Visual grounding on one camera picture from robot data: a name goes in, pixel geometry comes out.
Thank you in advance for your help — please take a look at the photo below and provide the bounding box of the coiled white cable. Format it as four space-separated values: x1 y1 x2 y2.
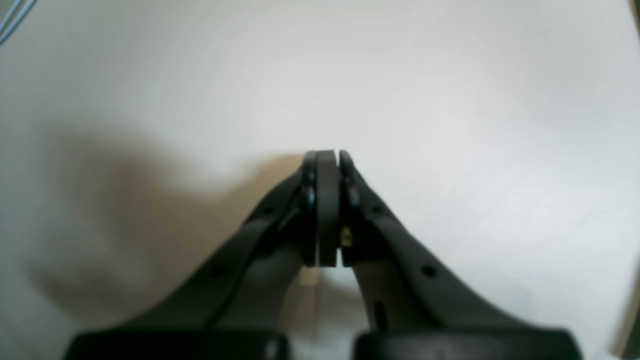
0 0 38 46

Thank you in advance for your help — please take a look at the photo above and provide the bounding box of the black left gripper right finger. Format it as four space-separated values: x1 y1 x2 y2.
339 150 583 360

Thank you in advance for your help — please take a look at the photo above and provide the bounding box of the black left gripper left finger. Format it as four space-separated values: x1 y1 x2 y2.
65 150 341 360

